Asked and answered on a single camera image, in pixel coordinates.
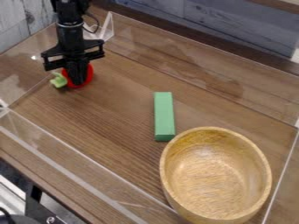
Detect black cable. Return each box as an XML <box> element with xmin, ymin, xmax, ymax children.
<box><xmin>0</xmin><ymin>206</ymin><xmax>24</xmax><ymax>224</ymax></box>

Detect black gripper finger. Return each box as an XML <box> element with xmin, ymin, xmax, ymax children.
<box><xmin>79</xmin><ymin>59</ymin><xmax>88</xmax><ymax>84</ymax></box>
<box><xmin>67</xmin><ymin>61</ymin><xmax>77</xmax><ymax>85</ymax></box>

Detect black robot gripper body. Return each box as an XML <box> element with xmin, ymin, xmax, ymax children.
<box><xmin>41</xmin><ymin>0</ymin><xmax>104</xmax><ymax>71</ymax></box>

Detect clear acrylic enclosure wall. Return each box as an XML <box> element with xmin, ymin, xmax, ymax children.
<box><xmin>0</xmin><ymin>16</ymin><xmax>299</xmax><ymax>224</ymax></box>

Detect wooden oval bowl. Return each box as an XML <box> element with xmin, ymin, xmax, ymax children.
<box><xmin>159</xmin><ymin>127</ymin><xmax>272</xmax><ymax>224</ymax></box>

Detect green rectangular block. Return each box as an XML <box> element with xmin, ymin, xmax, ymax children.
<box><xmin>153</xmin><ymin>92</ymin><xmax>175</xmax><ymax>142</ymax></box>

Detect red plush strawberry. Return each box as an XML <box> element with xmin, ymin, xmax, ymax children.
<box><xmin>49</xmin><ymin>64</ymin><xmax>93</xmax><ymax>88</ymax></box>

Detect black table frame leg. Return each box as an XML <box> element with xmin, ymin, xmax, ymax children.
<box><xmin>24</xmin><ymin>185</ymin><xmax>67</xmax><ymax>224</ymax></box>

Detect clear acrylic corner bracket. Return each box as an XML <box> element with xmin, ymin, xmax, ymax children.
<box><xmin>83</xmin><ymin>12</ymin><xmax>115</xmax><ymax>41</ymax></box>

